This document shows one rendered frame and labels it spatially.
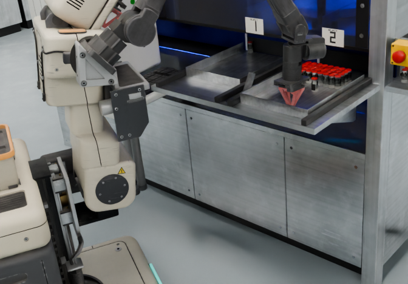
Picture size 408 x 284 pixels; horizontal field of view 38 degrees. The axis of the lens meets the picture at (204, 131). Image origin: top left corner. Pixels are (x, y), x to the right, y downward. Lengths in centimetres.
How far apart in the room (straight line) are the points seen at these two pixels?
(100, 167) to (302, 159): 90
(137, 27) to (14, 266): 73
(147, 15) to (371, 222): 124
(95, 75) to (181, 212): 157
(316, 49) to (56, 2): 75
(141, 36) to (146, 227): 156
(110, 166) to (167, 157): 116
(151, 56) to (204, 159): 55
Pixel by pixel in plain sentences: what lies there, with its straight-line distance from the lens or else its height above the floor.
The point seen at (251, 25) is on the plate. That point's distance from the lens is 228.
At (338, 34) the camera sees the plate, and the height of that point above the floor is 103.
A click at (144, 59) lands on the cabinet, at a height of 86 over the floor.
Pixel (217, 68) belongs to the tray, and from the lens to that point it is 225.
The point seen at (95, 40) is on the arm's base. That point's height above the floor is 123.
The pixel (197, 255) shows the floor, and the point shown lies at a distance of 269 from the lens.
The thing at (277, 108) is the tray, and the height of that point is 89.
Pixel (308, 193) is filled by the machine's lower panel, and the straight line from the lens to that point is 242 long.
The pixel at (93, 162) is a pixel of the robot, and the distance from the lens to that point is 177.
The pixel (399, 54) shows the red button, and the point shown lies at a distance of 195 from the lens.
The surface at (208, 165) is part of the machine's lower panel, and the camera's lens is 273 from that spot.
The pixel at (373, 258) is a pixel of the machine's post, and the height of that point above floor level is 16.
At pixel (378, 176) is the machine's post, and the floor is 53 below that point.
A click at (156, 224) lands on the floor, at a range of 294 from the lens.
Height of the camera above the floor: 163
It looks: 25 degrees down
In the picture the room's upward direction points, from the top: 6 degrees counter-clockwise
